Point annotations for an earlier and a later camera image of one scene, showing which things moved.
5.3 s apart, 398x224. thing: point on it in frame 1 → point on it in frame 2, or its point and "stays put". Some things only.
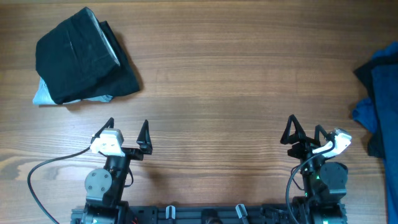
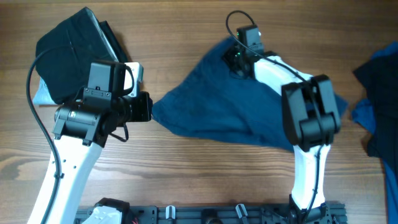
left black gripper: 144,148 → 144,103
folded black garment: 83,58 stays put
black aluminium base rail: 204,214 stays put
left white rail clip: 173,210 stays put
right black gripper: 306,144 → 226,58
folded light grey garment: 42,96 stays put
